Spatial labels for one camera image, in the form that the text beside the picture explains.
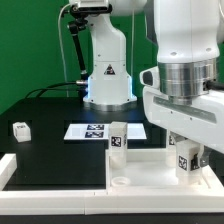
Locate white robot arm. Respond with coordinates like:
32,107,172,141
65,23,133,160
69,0,224,153

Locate white cable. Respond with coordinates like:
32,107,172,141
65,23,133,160
57,3,72,98

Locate black cables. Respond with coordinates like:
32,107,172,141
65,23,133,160
24,79,88,100

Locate white sheet with tags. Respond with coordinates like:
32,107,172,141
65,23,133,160
64,123,146,140

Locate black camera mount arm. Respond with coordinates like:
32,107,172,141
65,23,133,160
68,6,88,80

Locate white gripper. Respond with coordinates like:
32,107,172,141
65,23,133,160
140,67,224,169

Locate white square table top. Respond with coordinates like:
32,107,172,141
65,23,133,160
106,148,222,193

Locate white U-shaped fence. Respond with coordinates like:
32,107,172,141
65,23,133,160
0,154,224,215

